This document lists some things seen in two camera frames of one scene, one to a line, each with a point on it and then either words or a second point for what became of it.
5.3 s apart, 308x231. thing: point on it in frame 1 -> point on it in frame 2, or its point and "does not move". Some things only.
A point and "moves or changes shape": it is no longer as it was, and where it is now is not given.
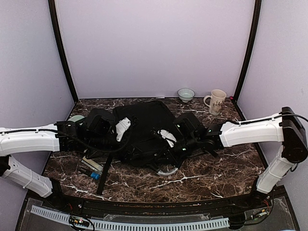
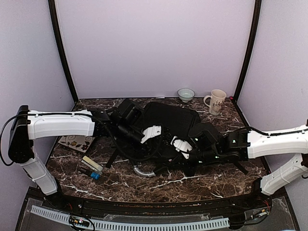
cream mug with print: [217, 96] does not move
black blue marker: [86, 172] does not move
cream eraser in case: [93, 163] does not move
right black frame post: [257, 12] does not move
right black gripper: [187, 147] -> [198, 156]
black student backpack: [139, 147] moves or changes shape
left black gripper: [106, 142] -> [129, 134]
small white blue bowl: [186, 95] does not move
